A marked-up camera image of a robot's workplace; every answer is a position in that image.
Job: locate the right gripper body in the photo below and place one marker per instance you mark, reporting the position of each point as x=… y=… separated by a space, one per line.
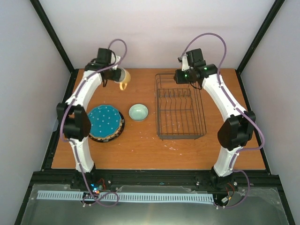
x=184 y=79

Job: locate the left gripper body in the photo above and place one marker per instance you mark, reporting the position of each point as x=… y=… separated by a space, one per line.
x=114 y=77

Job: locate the yellow ceramic mug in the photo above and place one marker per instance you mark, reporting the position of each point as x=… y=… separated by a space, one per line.
x=125 y=78

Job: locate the dark wire dish rack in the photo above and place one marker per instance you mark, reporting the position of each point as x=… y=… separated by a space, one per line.
x=179 y=109

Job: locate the pale green ceramic bowl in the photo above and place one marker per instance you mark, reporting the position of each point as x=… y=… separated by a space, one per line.
x=138 y=112

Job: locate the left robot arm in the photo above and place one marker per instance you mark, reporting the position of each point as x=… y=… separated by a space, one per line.
x=74 y=122

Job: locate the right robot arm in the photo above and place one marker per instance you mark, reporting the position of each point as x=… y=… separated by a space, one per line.
x=238 y=126

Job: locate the teal dotted plate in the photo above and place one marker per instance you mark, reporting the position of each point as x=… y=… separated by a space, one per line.
x=105 y=120

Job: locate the dark patterned plate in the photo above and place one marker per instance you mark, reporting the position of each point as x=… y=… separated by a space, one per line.
x=112 y=137

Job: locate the metal front plate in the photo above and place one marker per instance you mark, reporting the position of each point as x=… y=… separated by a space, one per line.
x=262 y=206

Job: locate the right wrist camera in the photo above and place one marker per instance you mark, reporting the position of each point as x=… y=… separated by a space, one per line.
x=184 y=62

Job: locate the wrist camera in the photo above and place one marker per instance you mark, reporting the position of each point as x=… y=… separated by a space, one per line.
x=184 y=62
x=115 y=59

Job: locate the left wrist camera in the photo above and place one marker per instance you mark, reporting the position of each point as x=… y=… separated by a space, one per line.
x=115 y=59

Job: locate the black left frame post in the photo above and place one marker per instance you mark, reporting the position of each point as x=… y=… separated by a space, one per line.
x=52 y=33

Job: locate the black frame post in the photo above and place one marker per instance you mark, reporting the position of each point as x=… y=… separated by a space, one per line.
x=275 y=8
x=52 y=33

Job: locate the black right frame post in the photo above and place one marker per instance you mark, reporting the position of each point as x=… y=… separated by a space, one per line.
x=275 y=8

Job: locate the black front rail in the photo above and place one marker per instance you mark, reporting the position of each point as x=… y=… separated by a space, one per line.
x=192 y=179

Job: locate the light blue slotted cable duct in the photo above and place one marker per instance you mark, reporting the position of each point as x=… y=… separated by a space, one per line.
x=127 y=197

